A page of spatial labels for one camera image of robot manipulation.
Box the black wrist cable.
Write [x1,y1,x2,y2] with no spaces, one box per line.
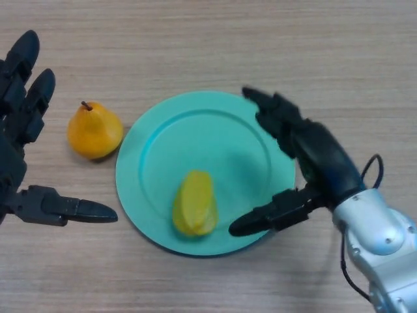
[338,153,384,303]

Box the yellow starfruit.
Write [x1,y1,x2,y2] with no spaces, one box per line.
[172,169,218,237]

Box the orange-yellow pear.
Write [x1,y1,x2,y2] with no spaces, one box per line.
[66,100,124,160]

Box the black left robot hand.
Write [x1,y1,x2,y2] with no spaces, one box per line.
[0,29,119,228]

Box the green round plate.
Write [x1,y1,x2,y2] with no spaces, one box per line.
[115,91,296,258]

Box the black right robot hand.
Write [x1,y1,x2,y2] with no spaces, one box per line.
[228,86,365,237]

